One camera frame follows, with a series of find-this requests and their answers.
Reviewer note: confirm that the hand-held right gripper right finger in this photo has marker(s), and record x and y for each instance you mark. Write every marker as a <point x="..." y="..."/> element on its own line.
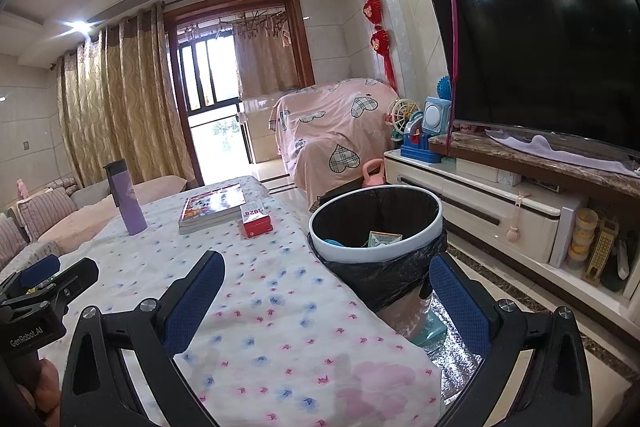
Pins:
<point x="460" y="307"/>

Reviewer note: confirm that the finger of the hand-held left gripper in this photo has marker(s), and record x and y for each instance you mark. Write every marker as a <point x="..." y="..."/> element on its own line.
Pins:
<point x="40" y="269"/>
<point x="75" y="279"/>

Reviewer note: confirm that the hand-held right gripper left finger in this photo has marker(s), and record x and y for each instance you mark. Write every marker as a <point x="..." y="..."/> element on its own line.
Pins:
<point x="195" y="302"/>

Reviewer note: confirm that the white bin with black bag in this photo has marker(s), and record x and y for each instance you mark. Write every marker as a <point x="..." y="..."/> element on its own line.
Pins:
<point x="380" y="277"/>

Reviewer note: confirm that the green snack packet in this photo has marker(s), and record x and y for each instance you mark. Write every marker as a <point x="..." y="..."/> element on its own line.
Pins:
<point x="386" y="239"/>

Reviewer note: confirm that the blue round plastic case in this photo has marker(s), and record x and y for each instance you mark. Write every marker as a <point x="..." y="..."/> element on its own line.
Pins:
<point x="334" y="242"/>

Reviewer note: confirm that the person's left hand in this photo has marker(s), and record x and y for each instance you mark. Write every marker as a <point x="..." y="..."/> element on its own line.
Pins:
<point x="49" y="384"/>

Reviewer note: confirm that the silver foil mat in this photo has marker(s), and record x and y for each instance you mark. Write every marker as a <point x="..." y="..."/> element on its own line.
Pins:
<point x="460" y="362"/>

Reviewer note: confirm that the pink sofa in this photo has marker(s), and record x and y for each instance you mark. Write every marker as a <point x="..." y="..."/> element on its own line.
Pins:
<point x="75" y="222"/>

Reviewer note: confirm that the striped pink cushion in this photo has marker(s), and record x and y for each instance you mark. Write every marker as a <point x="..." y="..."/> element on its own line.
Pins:
<point x="47" y="212"/>

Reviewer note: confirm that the purple thermos bottle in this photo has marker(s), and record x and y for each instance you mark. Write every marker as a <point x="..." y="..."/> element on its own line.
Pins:
<point x="130" y="207"/>

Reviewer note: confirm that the colourful children's book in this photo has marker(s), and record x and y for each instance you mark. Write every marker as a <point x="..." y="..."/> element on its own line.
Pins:
<point x="210" y="207"/>

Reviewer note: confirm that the red small box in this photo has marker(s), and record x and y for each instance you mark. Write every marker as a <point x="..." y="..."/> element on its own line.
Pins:
<point x="256" y="223"/>

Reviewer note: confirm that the white flat box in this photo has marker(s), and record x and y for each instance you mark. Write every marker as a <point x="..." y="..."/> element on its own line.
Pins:
<point x="487" y="172"/>

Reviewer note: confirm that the yellow stacked containers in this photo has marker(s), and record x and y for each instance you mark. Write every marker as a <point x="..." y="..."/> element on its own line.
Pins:
<point x="582" y="237"/>

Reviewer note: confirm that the yellow slotted plastic rack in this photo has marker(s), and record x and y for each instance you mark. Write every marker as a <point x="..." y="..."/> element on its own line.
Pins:
<point x="602" y="252"/>

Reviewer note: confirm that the pink kettlebell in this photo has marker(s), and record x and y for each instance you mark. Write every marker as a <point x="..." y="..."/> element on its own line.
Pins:
<point x="372" y="177"/>

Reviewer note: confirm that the brown marble shelf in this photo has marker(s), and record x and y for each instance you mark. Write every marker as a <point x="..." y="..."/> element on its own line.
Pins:
<point x="550" y="174"/>

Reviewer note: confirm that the blue plastic toy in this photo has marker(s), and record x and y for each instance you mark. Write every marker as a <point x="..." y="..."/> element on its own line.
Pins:
<point x="420" y="147"/>

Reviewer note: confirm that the lavender cloth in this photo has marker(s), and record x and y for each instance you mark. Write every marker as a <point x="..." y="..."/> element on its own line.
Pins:
<point x="550" y="149"/>

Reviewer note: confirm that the beige patterned curtain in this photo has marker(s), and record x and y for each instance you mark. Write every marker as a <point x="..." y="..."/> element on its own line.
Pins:
<point x="120" y="97"/>

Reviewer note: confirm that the white and blue cube toy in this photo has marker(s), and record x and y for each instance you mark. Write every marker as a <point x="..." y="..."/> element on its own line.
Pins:
<point x="437" y="116"/>

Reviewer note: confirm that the ferris wheel toy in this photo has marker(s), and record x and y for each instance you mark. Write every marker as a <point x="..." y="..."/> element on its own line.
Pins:
<point x="402" y="117"/>

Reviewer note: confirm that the blue spiky ball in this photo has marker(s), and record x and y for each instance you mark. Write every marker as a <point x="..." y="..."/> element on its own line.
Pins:
<point x="444" y="88"/>

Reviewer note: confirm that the pink heart print furniture cover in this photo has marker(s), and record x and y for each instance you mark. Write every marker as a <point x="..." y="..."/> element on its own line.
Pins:
<point x="330" y="122"/>

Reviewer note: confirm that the pink thin stick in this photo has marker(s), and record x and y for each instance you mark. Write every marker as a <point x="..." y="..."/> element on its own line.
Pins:
<point x="454" y="57"/>

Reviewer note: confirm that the black flat television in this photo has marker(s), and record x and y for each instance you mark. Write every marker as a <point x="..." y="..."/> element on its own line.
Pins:
<point x="540" y="57"/>

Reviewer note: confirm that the red tasselled wall ornament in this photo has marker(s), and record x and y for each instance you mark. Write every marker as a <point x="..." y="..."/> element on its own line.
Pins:
<point x="381" y="41"/>

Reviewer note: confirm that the wooden balcony door frame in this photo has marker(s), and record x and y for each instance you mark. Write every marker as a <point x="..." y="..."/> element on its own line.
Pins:
<point x="300" y="37"/>

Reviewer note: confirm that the red knot wall ornament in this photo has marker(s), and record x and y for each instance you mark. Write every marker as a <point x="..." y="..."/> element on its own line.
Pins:
<point x="373" y="9"/>

